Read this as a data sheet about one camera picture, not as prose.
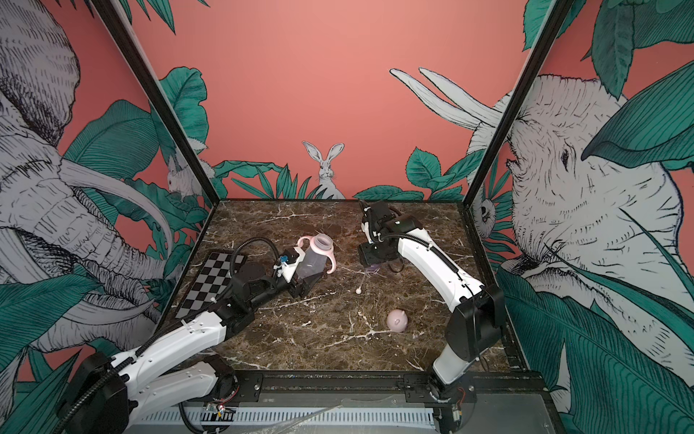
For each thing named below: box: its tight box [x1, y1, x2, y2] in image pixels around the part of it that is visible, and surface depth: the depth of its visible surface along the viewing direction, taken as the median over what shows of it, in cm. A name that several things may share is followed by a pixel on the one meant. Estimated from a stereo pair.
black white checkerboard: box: [175, 251, 247, 321], surface depth 94 cm
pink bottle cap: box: [386, 309, 409, 333], surface depth 85 cm
